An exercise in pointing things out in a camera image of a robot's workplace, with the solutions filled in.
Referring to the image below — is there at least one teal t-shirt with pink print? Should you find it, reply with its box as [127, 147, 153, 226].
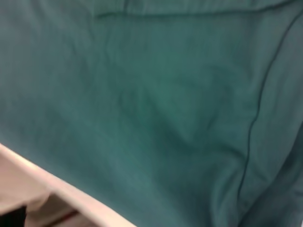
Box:
[0, 0, 303, 227]

